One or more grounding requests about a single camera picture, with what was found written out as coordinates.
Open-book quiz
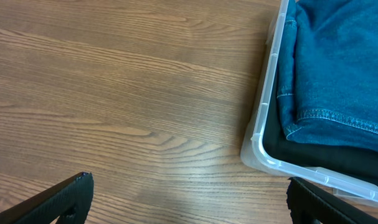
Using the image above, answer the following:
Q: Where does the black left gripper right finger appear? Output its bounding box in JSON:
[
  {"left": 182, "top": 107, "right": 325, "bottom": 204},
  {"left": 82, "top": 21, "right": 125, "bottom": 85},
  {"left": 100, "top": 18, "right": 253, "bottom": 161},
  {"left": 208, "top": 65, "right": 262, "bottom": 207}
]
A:
[{"left": 286, "top": 177, "right": 378, "bottom": 224}]

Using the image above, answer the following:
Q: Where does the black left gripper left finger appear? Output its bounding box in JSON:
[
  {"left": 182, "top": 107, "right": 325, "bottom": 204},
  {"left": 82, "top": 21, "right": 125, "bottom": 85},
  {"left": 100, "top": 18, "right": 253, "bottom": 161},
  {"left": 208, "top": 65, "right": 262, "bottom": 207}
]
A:
[{"left": 0, "top": 172, "right": 94, "bottom": 224}]

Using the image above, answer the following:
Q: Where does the black cloth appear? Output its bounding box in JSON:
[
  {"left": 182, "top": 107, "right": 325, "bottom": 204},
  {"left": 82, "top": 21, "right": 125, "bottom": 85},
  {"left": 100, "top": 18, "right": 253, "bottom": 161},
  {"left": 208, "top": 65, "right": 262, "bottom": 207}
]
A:
[{"left": 262, "top": 72, "right": 378, "bottom": 186}]

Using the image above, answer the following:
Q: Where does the clear plastic storage bin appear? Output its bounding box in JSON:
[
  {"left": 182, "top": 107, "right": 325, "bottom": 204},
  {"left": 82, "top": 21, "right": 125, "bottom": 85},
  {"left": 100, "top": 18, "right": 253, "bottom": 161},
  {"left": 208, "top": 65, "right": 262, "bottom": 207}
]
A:
[{"left": 240, "top": 0, "right": 378, "bottom": 208}]

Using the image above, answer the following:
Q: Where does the blue denim cloth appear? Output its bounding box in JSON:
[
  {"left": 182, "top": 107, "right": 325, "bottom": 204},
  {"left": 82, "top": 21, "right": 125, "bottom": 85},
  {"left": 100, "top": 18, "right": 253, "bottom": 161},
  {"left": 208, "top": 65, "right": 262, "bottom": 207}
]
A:
[{"left": 276, "top": 0, "right": 378, "bottom": 153}]

